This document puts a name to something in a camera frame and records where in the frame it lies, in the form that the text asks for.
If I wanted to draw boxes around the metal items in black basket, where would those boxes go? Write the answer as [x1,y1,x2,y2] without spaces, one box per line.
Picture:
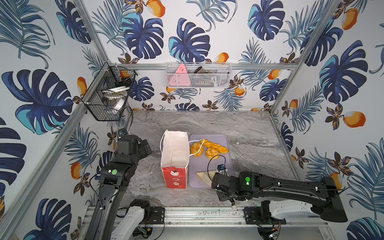
[101,86,130,114]

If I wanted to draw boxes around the pink triangular item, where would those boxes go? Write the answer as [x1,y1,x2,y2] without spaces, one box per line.
[168,64,191,88]

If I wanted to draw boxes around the white mesh wall basket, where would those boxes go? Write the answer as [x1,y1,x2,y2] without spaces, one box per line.
[166,63,232,88]

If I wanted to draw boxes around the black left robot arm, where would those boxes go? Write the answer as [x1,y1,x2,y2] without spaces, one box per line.
[85,135,152,240]

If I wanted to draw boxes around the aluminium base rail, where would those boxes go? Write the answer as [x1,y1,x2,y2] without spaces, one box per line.
[144,207,328,228]

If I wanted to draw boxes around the white red paper bag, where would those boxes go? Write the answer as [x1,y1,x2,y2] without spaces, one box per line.
[160,130,193,189]

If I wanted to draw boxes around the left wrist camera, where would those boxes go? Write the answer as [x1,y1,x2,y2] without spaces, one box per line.
[118,128,129,138]

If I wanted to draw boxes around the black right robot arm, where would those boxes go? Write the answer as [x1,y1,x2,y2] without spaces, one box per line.
[211,171,348,223]

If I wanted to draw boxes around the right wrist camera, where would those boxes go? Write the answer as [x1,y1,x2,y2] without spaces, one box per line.
[217,164,228,176]

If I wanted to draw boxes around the twisted long golden bread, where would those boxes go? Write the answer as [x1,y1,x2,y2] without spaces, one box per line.
[200,139,229,154]

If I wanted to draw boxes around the black wire basket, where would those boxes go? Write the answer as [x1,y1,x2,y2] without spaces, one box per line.
[82,63,138,122]

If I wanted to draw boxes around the dark items in mesh basket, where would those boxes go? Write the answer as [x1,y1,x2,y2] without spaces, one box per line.
[191,67,218,87]

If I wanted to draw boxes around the braided golden bread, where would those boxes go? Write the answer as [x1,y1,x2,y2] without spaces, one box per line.
[206,147,220,160]

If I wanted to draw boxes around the purple cutting board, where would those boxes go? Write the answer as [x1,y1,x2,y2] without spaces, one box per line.
[188,134,234,189]

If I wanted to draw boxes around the round golden bread roll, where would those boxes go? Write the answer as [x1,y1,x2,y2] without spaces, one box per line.
[190,142,204,158]

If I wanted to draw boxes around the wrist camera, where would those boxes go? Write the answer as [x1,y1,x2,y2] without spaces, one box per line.
[118,128,129,138]
[217,164,228,176]

